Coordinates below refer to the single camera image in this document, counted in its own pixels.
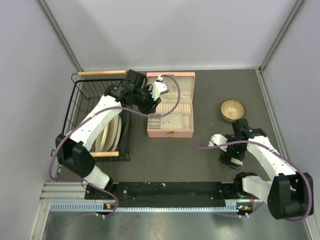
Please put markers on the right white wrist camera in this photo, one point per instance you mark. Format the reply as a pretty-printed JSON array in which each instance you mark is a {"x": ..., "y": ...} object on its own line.
[{"x": 218, "y": 140}]

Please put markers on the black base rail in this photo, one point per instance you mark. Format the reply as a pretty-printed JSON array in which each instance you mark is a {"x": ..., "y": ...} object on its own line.
[{"x": 178, "y": 194}]

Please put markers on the grey slotted cable duct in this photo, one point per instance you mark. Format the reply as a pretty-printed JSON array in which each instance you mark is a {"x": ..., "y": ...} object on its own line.
[{"x": 103, "y": 207}]

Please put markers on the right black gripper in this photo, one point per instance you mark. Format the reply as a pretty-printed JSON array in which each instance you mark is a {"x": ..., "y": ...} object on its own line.
[{"x": 225, "y": 156}]

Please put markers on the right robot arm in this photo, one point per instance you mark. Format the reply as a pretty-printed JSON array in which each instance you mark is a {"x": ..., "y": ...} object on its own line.
[{"x": 287, "y": 194}]

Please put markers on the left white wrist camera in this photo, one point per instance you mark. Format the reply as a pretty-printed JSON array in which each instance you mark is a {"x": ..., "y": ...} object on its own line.
[{"x": 159, "y": 87}]

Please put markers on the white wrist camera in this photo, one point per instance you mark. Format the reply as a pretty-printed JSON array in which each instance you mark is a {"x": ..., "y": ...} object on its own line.
[
  {"x": 159, "y": 87},
  {"x": 218, "y": 140}
]

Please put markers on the black wire basket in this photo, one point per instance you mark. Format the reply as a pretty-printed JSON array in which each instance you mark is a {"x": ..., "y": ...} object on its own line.
[{"x": 89, "y": 112}]

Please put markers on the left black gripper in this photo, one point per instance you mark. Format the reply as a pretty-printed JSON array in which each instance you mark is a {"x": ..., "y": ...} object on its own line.
[{"x": 150, "y": 107}]

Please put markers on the pink jewelry box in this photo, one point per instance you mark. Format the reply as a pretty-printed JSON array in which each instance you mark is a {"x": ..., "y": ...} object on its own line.
[{"x": 176, "y": 106}]

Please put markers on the cream dark rimmed plate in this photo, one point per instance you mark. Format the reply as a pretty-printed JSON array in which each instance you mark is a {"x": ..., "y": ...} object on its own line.
[{"x": 113, "y": 134}]

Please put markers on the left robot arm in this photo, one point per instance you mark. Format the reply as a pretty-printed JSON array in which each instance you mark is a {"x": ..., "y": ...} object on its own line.
[{"x": 73, "y": 149}]

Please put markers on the brown ceramic bowl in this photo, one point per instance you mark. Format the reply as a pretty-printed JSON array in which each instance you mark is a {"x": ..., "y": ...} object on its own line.
[{"x": 232, "y": 110}]

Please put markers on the small beige pillow block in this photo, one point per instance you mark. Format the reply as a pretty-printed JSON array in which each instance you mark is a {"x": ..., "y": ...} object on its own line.
[{"x": 236, "y": 161}]

